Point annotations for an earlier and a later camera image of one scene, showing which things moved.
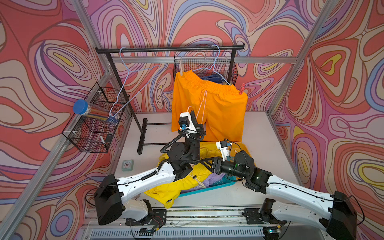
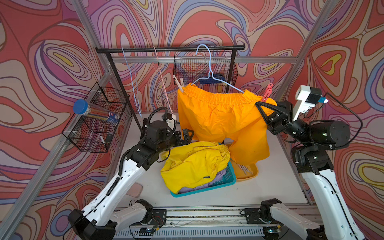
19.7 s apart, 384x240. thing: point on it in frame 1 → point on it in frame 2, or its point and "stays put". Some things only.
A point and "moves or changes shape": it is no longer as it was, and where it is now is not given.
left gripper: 198,133 → 186,140
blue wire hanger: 213,66 moves or changes shape
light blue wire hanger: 157,66 moves or changes shape
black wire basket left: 95,133 stays put
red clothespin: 242,89 → 268,92
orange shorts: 221,108 moves or changes shape
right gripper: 217,163 → 280,125
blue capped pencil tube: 83,107 stays put
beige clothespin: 181,67 → 180,86
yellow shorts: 166,192 moves or changes shape
